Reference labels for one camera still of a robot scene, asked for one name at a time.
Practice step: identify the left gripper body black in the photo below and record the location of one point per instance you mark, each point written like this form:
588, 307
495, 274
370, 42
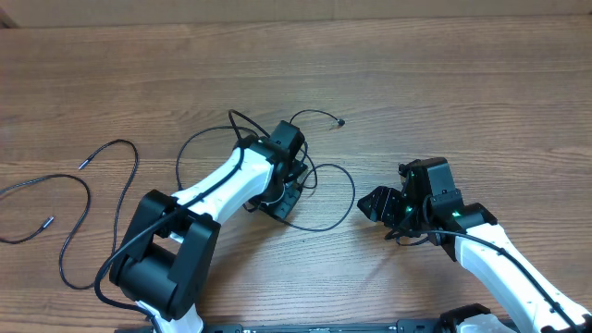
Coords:
278, 200

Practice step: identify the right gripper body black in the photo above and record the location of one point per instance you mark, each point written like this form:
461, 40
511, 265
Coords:
394, 212

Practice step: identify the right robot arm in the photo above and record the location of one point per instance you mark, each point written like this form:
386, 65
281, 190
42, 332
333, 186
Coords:
430, 208

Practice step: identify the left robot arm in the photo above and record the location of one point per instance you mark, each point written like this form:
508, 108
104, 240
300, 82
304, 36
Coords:
165, 255

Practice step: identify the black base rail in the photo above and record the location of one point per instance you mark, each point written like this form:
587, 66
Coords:
400, 326

